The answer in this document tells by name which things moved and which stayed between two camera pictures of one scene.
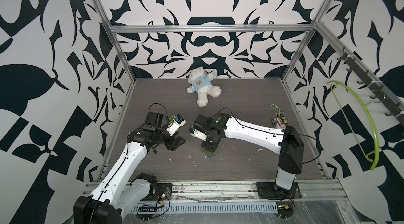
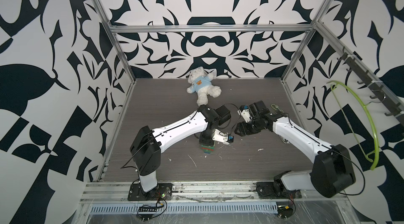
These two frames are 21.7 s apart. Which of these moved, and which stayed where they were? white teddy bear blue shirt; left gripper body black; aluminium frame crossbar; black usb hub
Moved: left gripper body black
Stayed: aluminium frame crossbar; white teddy bear blue shirt; black usb hub
